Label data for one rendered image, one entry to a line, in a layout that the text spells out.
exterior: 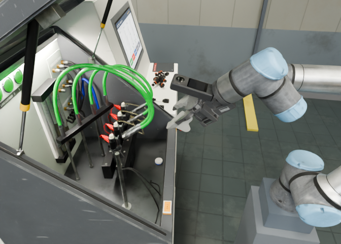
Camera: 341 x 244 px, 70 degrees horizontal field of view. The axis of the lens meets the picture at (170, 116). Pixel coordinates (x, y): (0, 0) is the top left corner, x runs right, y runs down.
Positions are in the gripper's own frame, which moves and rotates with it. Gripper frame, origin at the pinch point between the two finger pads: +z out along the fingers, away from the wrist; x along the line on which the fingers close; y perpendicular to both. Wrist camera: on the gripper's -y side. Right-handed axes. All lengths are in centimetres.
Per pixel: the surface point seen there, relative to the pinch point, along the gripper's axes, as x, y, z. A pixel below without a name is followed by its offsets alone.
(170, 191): -8.8, 24.4, 25.1
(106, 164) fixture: -3.7, 1.7, 43.8
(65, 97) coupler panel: 21, -28, 56
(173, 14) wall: 240, 15, 103
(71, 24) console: 40, -44, 34
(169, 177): -2.4, 23.9, 27.6
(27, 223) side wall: -35, -14, 41
